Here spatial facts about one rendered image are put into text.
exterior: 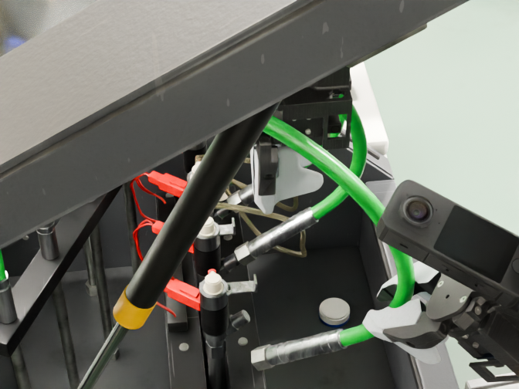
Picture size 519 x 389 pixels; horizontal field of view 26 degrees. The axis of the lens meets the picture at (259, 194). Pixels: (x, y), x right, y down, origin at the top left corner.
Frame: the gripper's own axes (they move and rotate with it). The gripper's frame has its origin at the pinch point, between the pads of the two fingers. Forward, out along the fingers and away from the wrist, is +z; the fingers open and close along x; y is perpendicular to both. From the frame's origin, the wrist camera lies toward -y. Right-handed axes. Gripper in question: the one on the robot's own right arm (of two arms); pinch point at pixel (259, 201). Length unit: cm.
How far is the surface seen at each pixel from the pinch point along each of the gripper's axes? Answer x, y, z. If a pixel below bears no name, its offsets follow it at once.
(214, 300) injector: -1.3, -4.6, 11.6
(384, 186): 29.7, 19.8, 27.9
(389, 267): 15.8, 17.6, 28.0
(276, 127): -10.4, 0.0, -17.4
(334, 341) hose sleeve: -12.7, 4.9, 5.2
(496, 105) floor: 157, 85, 123
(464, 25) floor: 196, 86, 123
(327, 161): -11.9, 3.6, -14.9
